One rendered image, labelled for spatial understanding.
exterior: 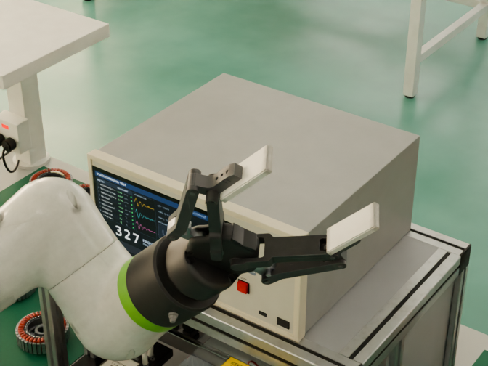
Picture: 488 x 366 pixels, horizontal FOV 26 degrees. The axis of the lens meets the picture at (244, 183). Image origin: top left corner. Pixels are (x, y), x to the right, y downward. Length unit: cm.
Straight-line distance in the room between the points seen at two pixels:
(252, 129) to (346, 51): 343
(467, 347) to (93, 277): 126
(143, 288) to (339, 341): 64
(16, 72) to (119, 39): 306
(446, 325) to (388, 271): 23
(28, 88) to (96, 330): 167
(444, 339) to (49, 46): 112
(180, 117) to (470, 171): 258
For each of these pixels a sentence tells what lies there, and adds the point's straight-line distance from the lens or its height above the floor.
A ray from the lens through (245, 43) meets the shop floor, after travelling 536.
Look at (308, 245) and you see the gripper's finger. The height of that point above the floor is 160.
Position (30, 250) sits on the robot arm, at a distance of 120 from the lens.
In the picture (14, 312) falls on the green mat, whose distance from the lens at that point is 241.
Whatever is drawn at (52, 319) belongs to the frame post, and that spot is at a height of 94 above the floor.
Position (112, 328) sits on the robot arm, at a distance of 120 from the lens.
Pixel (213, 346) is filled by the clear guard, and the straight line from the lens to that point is 179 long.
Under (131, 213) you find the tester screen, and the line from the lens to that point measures 181.
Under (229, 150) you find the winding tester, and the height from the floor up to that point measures 132.
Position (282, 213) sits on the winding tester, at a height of 132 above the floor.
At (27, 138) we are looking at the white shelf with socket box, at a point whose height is 85.
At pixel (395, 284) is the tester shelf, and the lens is 185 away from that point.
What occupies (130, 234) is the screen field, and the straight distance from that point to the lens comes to 184.
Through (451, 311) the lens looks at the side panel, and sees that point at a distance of 204.
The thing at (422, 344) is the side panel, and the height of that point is 97.
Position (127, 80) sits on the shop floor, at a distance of 501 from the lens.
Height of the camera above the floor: 224
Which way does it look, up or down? 32 degrees down
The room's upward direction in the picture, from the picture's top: straight up
